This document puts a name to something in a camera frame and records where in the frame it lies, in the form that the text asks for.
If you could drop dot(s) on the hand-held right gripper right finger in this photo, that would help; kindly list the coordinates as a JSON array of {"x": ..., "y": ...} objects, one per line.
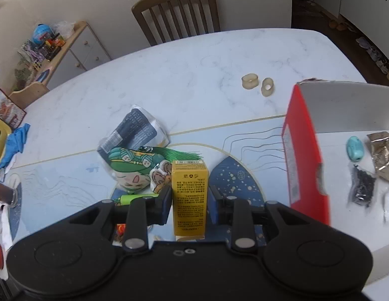
[{"x": 214, "y": 208}]

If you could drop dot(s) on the yellow carton box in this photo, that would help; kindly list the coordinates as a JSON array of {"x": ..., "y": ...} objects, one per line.
[{"x": 189, "y": 194}]

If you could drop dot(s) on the red cardboard box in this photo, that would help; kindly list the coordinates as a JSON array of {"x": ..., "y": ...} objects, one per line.
[{"x": 302, "y": 150}]

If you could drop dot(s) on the yellow tissue box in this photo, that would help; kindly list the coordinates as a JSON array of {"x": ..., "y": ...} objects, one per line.
[{"x": 0, "y": 141}]

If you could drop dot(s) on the grey shoes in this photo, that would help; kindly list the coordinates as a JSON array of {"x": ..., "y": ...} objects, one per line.
[{"x": 375, "y": 55}]

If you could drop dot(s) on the blue printed table mat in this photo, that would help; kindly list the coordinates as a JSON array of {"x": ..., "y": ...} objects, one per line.
[{"x": 87, "y": 175}]

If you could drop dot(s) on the black toy boxes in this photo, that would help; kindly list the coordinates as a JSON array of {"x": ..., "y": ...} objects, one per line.
[{"x": 53, "y": 47}]

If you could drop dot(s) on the red printed bag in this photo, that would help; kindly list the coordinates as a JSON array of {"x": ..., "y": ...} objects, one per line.
[{"x": 6, "y": 106}]

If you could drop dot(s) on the purple toy package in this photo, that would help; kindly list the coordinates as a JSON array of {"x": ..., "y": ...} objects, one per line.
[{"x": 33, "y": 50}]

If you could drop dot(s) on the blue glove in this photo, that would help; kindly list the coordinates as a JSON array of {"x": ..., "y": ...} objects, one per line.
[{"x": 15, "y": 141}]

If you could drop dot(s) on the turquoise oval object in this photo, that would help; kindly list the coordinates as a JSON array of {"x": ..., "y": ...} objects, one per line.
[{"x": 354, "y": 149}]

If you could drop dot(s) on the glass jar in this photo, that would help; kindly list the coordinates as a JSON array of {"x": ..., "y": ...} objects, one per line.
[{"x": 4, "y": 191}]

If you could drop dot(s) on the clear plastic bag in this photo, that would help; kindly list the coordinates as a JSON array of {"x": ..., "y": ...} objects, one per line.
[{"x": 64, "y": 28}]

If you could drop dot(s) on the green cartoon snack packet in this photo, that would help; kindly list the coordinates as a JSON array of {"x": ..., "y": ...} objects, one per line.
[{"x": 131, "y": 169}]

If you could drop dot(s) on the wooden sideboard cabinet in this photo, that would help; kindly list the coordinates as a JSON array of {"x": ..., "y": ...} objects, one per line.
[{"x": 87, "y": 53}]

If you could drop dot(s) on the black clear packet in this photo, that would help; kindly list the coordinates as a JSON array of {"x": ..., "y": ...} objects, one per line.
[{"x": 360, "y": 188}]

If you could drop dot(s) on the brown foil packet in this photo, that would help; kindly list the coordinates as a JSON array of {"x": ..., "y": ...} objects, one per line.
[{"x": 384, "y": 156}]

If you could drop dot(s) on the tan slippers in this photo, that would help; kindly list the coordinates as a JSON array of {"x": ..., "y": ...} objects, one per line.
[{"x": 337, "y": 25}]

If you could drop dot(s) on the small wooden chair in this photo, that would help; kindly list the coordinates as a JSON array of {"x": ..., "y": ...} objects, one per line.
[{"x": 28, "y": 92}]

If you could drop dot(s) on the blue dish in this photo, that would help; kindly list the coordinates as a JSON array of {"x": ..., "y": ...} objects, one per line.
[{"x": 43, "y": 76}]

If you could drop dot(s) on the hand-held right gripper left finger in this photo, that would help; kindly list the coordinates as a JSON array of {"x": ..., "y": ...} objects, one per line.
[{"x": 167, "y": 207}]

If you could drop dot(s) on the small potted plant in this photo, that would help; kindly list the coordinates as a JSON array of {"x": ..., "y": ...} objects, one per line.
[{"x": 23, "y": 75}]

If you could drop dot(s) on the navy and white packet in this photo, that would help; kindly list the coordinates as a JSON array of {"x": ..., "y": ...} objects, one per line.
[{"x": 135, "y": 125}]

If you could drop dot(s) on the blue globe toy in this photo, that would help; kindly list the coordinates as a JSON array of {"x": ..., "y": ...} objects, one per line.
[{"x": 42, "y": 34}]

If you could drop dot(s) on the white wardrobe cabinet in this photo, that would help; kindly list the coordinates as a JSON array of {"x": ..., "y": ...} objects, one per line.
[{"x": 370, "y": 0}]

